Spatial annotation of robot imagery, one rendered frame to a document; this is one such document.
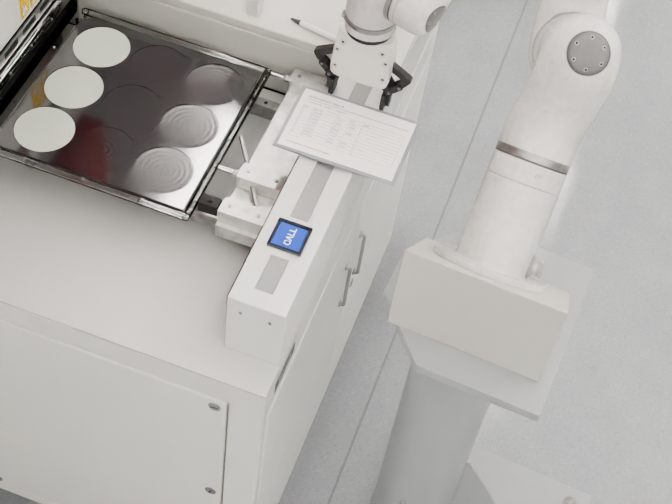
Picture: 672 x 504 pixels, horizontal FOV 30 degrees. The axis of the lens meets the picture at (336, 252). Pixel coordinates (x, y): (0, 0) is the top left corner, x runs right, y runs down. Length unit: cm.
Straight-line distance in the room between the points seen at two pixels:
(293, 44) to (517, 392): 73
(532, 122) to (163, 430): 81
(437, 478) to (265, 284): 72
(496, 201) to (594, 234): 139
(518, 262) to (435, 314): 15
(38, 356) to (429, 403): 68
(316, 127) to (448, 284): 37
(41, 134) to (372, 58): 57
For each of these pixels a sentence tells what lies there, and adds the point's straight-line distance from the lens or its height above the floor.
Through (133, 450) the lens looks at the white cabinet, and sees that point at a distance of 228.
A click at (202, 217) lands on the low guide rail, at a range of 211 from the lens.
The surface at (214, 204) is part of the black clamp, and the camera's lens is 205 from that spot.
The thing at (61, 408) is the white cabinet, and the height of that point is 54.
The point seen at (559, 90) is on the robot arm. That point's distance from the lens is 191.
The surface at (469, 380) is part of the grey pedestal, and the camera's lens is 201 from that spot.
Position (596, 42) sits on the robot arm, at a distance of 189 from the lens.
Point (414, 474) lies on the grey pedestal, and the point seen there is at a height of 33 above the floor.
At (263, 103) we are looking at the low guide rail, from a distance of 227.
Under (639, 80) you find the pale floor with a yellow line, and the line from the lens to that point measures 376.
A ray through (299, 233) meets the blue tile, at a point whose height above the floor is 96.
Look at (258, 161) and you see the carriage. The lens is 214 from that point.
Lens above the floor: 250
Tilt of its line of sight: 53 degrees down
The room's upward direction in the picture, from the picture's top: 10 degrees clockwise
